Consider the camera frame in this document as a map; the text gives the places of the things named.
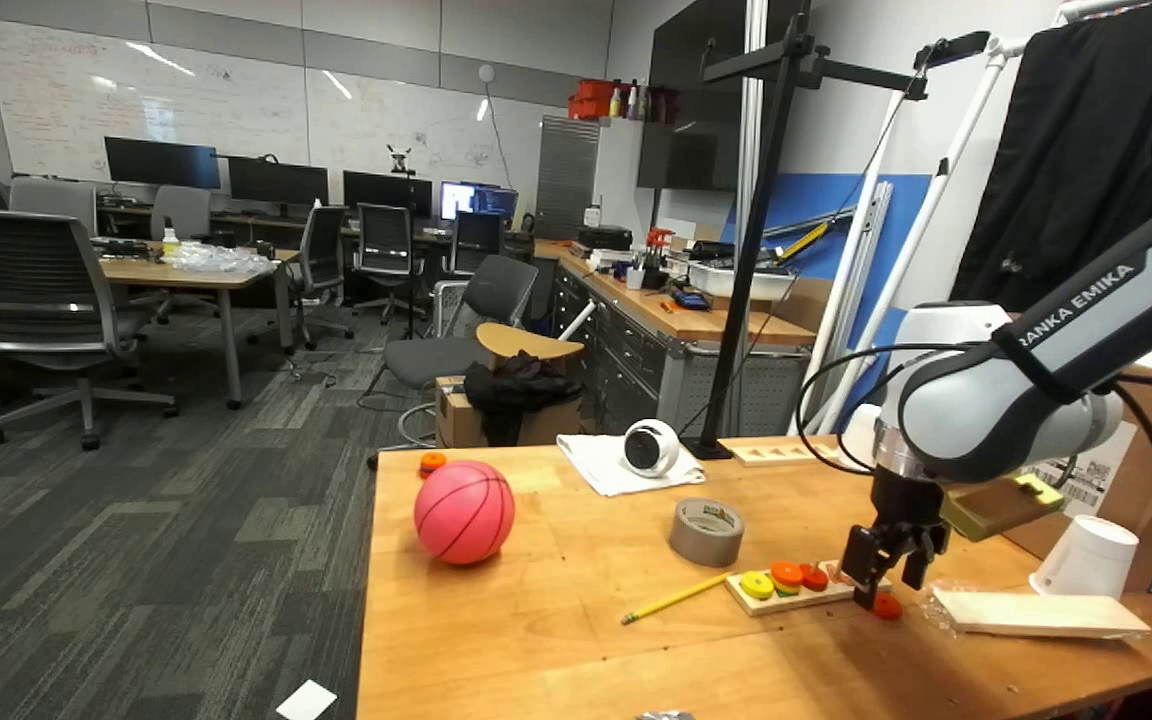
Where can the black wall screen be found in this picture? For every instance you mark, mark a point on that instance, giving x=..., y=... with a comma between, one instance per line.
x=691, y=93

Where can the small orange round object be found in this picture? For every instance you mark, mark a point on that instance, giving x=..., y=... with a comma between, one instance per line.
x=433, y=467

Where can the light grey office chair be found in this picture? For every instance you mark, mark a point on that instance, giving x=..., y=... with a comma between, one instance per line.
x=183, y=209

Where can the pink basketball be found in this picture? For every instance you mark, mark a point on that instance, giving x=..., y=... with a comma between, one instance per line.
x=466, y=513

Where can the red round wooden disc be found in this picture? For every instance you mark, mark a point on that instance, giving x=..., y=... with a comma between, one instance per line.
x=813, y=577
x=886, y=611

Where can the grey padded office chair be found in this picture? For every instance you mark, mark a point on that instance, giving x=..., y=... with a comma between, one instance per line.
x=500, y=287

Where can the red bag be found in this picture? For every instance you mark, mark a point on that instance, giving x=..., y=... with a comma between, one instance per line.
x=589, y=100

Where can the long wooden workbench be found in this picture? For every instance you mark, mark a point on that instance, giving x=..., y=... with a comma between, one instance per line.
x=659, y=312

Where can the wooden stool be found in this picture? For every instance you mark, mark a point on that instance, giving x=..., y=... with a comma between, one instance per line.
x=520, y=343

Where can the black office chair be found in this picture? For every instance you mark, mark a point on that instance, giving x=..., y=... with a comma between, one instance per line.
x=323, y=253
x=386, y=242

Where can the black computer monitor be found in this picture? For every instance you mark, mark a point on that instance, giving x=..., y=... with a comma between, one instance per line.
x=162, y=163
x=386, y=194
x=276, y=180

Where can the light wooden peg strip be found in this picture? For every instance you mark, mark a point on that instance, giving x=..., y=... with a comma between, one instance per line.
x=770, y=449

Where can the white plastic bin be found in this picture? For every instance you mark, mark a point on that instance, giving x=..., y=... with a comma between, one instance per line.
x=740, y=281

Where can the white round webcam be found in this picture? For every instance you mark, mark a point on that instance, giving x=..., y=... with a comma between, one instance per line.
x=653, y=449

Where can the yellow-green round block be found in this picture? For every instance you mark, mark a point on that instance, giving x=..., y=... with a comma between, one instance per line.
x=758, y=584

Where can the black backpack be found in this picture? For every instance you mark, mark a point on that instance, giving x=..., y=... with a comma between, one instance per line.
x=516, y=392

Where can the grey metal cabinet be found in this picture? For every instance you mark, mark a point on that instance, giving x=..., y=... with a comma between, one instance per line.
x=564, y=180

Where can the white tripod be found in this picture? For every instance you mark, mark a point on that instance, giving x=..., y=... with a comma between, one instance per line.
x=862, y=220

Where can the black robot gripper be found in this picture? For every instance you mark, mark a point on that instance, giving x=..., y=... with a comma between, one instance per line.
x=905, y=504

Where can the wooden desk grey legs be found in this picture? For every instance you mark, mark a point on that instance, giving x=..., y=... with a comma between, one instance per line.
x=189, y=273

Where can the grey mesh office chair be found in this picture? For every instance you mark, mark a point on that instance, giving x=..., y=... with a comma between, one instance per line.
x=31, y=281

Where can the orange round block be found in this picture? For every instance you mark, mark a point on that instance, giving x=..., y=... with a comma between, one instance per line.
x=784, y=577

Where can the white paper sheet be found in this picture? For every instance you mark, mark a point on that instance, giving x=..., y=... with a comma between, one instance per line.
x=307, y=702

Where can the white paper pad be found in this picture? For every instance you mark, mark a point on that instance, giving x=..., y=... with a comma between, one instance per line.
x=589, y=462

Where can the black cloth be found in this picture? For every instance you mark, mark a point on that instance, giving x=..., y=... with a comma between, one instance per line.
x=1083, y=147

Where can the white plastic-wrapped foam board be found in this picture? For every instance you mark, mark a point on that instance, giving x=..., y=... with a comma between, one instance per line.
x=1037, y=615

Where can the white paper cup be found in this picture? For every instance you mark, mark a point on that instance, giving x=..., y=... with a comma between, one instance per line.
x=859, y=442
x=1089, y=560

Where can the grey tape roll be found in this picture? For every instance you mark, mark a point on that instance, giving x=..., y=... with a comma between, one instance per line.
x=704, y=545

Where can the blue wall panel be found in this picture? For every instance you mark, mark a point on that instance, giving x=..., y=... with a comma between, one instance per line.
x=900, y=215

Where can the white numbered peg board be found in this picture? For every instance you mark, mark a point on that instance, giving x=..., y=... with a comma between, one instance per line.
x=798, y=600

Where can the yellow pencil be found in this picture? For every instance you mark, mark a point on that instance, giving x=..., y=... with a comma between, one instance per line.
x=677, y=599

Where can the black camera stand pole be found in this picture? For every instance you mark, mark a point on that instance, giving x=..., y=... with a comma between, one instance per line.
x=745, y=265

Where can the monitor with blue screen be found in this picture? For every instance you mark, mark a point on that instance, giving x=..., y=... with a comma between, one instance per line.
x=476, y=202

